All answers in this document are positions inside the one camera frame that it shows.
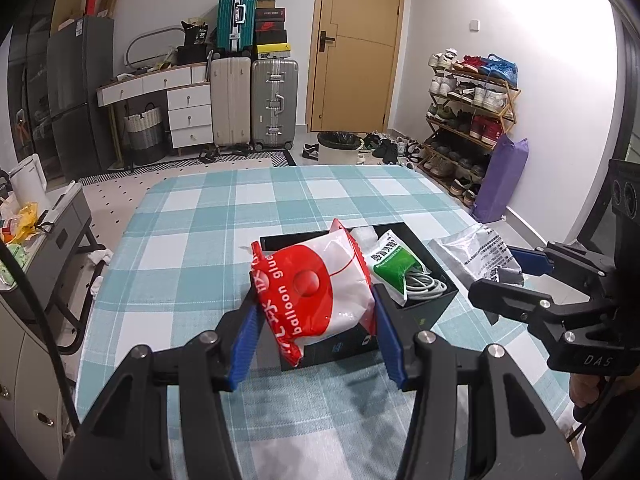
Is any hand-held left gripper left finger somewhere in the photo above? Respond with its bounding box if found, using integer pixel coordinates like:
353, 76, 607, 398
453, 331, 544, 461
59, 295, 263, 480

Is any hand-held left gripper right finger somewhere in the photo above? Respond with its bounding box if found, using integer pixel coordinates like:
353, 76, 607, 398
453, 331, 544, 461
371, 282, 583, 480

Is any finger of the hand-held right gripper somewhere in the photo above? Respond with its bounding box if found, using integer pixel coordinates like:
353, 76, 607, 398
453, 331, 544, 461
505, 241, 613, 291
467, 278, 596, 333

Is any black cardboard box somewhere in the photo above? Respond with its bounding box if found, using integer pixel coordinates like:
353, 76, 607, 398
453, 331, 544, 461
259, 221, 460, 372

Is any silver plastic bag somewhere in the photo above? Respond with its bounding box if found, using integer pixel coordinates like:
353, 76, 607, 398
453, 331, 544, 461
427, 223, 525, 291

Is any green and white packet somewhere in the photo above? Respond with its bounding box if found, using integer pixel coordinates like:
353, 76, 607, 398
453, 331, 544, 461
370, 230, 426, 308

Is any red and white plastic bag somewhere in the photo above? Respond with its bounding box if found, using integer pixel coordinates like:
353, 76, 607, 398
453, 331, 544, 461
249, 217, 377, 368

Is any person's right hand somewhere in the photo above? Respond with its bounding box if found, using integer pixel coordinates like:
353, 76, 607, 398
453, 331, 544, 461
570, 372, 608, 409

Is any purple bag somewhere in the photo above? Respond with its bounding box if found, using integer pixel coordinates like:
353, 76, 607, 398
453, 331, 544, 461
472, 135, 530, 224

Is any person's dark clothing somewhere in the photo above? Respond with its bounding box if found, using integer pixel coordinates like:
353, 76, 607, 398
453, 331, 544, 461
575, 400, 640, 480

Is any teal checkered tablecloth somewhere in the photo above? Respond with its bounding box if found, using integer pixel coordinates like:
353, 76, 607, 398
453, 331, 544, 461
75, 164, 581, 480

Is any white cloth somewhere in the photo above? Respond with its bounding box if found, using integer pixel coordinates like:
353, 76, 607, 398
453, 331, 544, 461
89, 247, 113, 296

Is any wooden shoe rack with shoes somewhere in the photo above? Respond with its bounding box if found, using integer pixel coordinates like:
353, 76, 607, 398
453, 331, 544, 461
425, 49, 520, 206

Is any pile of dark shoes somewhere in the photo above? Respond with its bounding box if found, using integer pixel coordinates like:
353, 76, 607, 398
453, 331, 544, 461
300, 131, 431, 171

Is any white trash bin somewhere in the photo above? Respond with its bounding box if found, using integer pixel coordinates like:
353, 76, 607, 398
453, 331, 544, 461
317, 131, 363, 166

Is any white cabinet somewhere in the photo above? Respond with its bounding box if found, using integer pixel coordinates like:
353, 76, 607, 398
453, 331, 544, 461
0, 280, 78, 466

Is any grey side cart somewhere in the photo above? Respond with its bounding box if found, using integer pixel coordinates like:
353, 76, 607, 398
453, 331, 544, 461
0, 182, 98, 356

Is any woven laundry basket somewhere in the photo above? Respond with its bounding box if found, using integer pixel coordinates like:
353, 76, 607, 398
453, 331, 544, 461
123, 102, 167, 165

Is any beige suitcase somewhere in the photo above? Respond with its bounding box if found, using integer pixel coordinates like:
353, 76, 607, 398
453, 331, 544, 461
209, 56, 252, 150

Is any white drawer desk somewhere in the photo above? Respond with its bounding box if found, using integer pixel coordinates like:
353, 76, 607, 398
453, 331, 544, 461
96, 62, 215, 150

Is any silver suitcase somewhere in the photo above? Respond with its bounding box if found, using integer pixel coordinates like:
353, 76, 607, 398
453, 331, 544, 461
250, 58, 299, 151

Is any yellow plastic bag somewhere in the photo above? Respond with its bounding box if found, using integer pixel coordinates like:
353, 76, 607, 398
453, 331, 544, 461
7, 202, 40, 245

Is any tan wooden door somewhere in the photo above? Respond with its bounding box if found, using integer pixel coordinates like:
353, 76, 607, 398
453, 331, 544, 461
306, 0, 407, 133

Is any white appliance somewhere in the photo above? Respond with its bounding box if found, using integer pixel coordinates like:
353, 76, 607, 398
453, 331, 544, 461
10, 155, 53, 213

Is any dark grey fridge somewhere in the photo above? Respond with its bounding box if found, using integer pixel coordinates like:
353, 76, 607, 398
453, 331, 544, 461
47, 15, 117, 181

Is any black and yellow shoe box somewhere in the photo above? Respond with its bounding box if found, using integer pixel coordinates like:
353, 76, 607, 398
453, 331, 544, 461
256, 43, 292, 61

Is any black paper bag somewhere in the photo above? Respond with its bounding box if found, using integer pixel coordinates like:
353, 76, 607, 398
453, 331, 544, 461
177, 20, 211, 66

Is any green suitcase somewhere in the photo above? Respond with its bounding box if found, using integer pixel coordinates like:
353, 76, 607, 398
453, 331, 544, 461
216, 0, 258, 58

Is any dark shoe box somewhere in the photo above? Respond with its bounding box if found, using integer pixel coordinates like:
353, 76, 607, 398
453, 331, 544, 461
256, 0, 287, 22

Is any white coiled cable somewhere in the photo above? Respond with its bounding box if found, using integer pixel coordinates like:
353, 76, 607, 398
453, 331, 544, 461
402, 269, 448, 302

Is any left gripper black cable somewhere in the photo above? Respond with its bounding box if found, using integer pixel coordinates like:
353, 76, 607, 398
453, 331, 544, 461
0, 244, 81, 428

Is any white oval frame mirror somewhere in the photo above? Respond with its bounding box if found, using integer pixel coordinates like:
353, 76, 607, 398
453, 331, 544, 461
125, 27, 183, 68

